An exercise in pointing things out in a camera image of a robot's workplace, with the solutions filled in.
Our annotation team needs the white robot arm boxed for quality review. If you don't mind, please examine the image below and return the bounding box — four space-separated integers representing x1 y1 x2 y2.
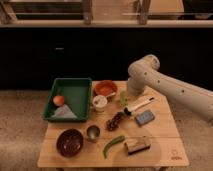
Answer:
127 54 213 124

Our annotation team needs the white cup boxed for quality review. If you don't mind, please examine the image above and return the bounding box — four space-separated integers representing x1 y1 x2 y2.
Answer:
92 95 108 112

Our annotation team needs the green plastic cup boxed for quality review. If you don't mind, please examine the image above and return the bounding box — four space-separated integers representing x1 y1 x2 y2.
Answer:
119 91 128 106

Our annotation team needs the metal cup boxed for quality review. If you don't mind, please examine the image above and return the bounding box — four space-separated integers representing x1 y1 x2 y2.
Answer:
87 125 100 142

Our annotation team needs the red bowl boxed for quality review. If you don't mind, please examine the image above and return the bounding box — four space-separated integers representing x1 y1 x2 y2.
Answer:
94 80 117 96

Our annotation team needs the green plastic tray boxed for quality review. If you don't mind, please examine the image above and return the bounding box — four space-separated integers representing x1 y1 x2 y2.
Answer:
43 78 92 122

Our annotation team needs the dark grapes bunch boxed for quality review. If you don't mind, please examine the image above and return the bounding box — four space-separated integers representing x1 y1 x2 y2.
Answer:
106 112 123 131

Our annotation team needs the blue sponge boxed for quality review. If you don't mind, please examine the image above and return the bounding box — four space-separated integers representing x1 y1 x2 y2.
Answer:
135 110 155 126

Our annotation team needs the clear plastic bag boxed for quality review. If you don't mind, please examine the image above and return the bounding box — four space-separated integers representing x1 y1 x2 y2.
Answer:
53 104 76 118

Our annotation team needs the red apple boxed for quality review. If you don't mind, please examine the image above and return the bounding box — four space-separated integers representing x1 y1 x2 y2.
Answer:
53 95 65 107

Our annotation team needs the green chili pepper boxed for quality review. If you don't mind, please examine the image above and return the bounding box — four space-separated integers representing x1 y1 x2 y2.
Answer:
102 135 125 159

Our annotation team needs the brown block sponge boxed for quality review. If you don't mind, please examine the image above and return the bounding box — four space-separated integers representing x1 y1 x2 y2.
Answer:
124 136 151 155

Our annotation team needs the dark brown bowl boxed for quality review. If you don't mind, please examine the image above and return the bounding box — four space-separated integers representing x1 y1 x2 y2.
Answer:
56 129 84 157

